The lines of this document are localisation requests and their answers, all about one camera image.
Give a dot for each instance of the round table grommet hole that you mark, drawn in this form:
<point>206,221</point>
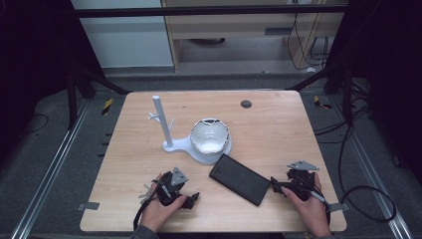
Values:
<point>246,104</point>

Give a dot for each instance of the person's right hand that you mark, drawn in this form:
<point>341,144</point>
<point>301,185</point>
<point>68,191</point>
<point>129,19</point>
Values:
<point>308,212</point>

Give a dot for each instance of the aluminium floor rail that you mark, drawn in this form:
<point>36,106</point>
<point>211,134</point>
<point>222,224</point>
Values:
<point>49,169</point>
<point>371,169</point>

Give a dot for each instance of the grey tape piece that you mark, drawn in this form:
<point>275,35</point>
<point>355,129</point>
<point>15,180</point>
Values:
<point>89,206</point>
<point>338,207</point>

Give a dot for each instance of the white cabinet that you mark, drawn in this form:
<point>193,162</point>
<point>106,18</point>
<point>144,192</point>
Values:
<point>126,40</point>

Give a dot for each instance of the white bowl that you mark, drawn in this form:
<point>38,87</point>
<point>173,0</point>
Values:
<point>210,136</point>

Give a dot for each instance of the white jewelry stand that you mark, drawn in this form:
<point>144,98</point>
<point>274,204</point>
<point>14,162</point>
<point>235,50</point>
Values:
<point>166,126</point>

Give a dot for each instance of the black metal stand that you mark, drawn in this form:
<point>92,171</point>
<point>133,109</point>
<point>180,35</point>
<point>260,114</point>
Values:
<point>346,96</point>
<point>71,96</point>

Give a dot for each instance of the dark curtain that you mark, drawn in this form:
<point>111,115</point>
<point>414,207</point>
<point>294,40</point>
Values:
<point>391,66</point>
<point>30,66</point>

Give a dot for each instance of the person's left hand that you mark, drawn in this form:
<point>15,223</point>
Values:
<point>156,212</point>

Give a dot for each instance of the black wallet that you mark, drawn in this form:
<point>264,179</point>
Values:
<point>240,179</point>

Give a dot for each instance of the light wooden desk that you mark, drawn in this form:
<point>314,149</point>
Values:
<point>232,25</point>

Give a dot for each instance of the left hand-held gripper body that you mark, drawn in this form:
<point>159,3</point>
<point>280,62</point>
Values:
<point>172,186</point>

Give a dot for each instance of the yellow black tape strip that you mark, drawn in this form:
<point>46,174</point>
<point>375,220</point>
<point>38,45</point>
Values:
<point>107,106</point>
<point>321,103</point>

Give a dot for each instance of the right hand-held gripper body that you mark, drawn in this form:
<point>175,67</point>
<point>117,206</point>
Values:
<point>300,181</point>

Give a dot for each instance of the black horizontal bar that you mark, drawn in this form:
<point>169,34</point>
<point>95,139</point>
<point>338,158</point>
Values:
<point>199,10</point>

